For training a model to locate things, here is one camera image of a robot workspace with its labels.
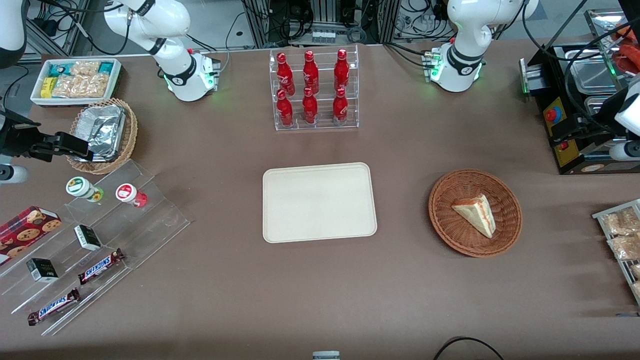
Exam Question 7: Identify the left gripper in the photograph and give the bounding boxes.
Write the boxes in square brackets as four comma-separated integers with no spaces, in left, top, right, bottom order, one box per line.
[549,75,640,146]

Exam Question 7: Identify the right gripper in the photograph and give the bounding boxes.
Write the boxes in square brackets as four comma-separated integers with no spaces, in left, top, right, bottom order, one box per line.
[0,107,94,163]

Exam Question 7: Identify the triangular sandwich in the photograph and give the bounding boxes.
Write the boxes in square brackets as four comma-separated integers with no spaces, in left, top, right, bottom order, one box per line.
[451,194,497,239]

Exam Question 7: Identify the tan oval wicker basket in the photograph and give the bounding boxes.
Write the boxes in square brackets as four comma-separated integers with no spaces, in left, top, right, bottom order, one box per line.
[66,98,139,176]

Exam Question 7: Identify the brown round wicker basket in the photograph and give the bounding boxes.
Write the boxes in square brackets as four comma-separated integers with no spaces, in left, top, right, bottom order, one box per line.
[428,168,524,259]

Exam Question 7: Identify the beige plastic tray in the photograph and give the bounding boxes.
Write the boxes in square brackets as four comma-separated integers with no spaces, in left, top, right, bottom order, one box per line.
[262,162,378,244]

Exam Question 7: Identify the black food warmer machine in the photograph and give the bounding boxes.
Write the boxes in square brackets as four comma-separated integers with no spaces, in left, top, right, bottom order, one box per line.
[519,7,640,176]

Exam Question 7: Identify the steel warmer pan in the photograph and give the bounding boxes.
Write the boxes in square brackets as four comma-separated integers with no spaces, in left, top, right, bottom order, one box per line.
[584,95,618,118]
[565,49,626,97]

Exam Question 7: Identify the green label white-lid jar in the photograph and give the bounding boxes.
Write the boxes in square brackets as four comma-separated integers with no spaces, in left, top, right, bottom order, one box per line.
[65,176,105,204]

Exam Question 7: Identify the silver foil container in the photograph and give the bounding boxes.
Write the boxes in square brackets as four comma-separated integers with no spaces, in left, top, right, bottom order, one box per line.
[74,104,127,164]

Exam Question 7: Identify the white rectangular snack bin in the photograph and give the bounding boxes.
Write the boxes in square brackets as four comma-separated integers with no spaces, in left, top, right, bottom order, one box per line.
[30,58,123,108]

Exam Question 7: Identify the large clear cracker bag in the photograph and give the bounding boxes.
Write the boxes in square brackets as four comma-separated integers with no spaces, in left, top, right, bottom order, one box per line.
[52,74,110,99]

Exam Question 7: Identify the red label white-lid jar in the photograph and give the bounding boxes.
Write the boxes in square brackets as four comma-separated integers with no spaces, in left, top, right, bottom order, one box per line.
[115,183,149,209]

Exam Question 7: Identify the small clear cracker bag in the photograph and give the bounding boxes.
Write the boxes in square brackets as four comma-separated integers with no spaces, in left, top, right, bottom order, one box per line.
[69,60,101,77]

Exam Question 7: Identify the red sausages in warmer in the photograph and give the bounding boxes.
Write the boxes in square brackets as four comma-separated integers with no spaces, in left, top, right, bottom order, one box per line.
[612,22,640,73]

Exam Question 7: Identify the red plaid cookie box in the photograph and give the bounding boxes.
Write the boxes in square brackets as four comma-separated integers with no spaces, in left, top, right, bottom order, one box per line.
[0,205,63,267]

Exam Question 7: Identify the small black white box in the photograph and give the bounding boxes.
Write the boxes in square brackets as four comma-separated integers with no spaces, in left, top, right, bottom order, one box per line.
[26,258,60,284]
[74,224,103,252]

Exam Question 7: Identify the clear bag of snacks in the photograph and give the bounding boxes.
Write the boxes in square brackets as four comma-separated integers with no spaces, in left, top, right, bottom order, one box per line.
[607,234,640,262]
[601,207,640,237]

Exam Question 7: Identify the clear acrylic stepped shelf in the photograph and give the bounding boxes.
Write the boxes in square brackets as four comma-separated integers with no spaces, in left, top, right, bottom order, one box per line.
[0,159,191,337]

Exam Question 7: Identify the snickers chocolate bar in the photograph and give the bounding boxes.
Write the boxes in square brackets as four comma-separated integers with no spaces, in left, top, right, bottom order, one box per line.
[77,248,126,286]
[27,288,81,327]

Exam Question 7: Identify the red cola bottle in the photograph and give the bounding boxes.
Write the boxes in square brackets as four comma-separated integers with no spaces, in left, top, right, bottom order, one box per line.
[302,87,319,125]
[333,48,351,93]
[332,87,349,125]
[302,50,320,95]
[276,89,295,128]
[276,52,296,96]

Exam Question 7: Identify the clear acrylic bottle rack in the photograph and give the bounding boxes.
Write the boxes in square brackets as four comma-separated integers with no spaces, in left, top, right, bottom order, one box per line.
[269,45,360,132]

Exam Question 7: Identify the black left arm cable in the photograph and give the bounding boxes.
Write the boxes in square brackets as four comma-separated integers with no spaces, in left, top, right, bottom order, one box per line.
[521,0,640,136]

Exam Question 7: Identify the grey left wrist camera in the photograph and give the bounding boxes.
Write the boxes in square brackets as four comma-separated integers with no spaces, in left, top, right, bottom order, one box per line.
[609,141,640,162]

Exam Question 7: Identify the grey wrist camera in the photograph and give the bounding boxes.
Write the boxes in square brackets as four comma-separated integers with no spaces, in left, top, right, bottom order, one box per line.
[609,141,640,162]
[0,165,29,185]

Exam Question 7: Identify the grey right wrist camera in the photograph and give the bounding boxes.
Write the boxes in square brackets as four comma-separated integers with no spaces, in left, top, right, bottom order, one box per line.
[0,165,29,185]

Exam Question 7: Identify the grey wire rack tray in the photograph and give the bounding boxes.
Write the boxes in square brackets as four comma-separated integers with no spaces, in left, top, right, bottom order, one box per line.
[592,199,640,307]

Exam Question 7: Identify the black cable loop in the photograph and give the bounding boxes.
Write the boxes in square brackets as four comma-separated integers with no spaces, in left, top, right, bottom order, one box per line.
[432,336,506,360]

